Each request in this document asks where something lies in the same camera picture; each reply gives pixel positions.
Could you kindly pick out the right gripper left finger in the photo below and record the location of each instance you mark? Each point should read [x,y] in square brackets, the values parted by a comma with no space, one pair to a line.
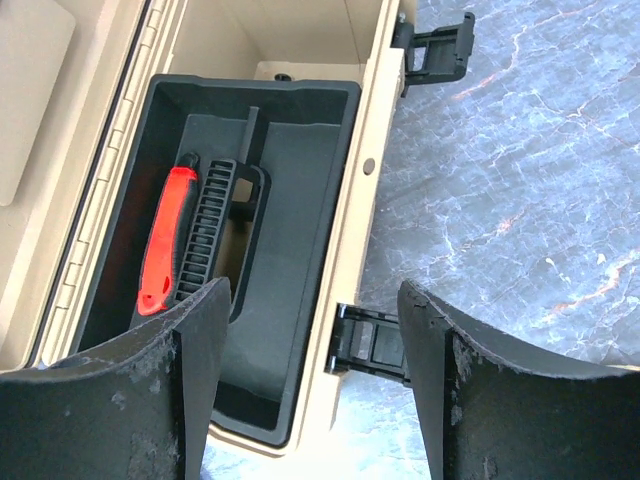
[135,407]

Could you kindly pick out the tan plastic toolbox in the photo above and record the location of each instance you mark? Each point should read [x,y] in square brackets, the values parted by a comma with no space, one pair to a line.
[74,78]

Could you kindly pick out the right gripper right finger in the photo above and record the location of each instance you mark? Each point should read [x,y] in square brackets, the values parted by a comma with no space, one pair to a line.
[492,406]

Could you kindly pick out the black toolbox tray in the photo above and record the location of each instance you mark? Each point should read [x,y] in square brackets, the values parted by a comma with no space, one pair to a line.
[271,160]

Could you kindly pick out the red utility knife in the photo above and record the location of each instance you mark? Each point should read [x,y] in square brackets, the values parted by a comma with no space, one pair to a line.
[165,247]

